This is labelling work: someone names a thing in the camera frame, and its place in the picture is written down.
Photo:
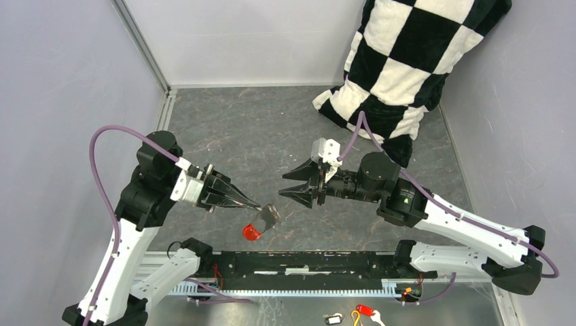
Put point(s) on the red key tag bottom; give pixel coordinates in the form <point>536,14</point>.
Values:
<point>364,310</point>

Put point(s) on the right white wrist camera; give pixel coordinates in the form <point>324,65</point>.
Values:
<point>326,153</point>

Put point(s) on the white slotted cable duct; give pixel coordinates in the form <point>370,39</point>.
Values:
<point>191,289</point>

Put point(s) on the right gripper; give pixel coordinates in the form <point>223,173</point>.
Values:
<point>310,171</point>

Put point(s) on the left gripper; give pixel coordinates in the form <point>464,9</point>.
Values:
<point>216,182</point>

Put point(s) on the yellow carabiner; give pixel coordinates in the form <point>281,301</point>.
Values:
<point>356,318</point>

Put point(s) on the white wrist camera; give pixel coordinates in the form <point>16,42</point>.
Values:
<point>326,153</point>
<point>189,184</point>

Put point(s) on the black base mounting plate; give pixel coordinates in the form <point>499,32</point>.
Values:
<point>305,270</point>

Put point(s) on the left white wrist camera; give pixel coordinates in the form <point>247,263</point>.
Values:
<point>189,184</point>

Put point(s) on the red key tag with keyring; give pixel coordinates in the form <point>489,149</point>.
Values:
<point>265,220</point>

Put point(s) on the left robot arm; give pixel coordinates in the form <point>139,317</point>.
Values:
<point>162,178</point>

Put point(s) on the black white checkered blanket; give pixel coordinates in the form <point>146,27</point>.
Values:
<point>398,63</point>

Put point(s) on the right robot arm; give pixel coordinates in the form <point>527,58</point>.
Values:
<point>509,257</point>

